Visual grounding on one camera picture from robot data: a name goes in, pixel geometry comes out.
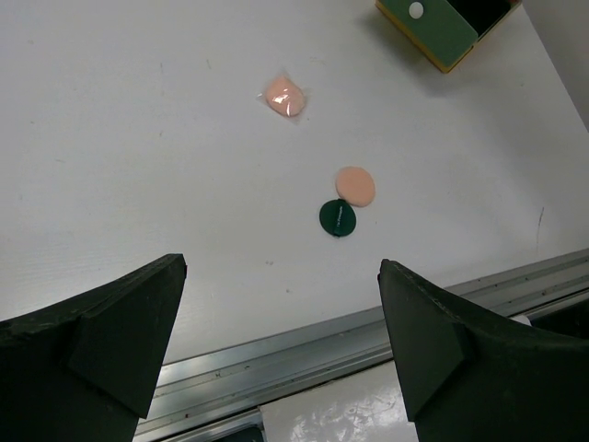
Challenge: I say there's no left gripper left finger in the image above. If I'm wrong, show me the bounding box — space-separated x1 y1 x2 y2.
1 254 187 441

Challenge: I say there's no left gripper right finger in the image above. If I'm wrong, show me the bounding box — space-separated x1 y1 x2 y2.
378 260 588 441

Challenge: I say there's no dark green round compact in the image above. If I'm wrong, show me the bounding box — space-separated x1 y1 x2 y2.
318 199 357 238

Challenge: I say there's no round peach powder puff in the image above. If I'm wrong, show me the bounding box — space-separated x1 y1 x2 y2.
335 167 375 207

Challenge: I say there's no peach makeup sponge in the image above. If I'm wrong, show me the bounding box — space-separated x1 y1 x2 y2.
256 70 312 124

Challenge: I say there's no white foil covered panel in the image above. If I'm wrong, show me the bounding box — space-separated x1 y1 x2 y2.
257 312 535 442

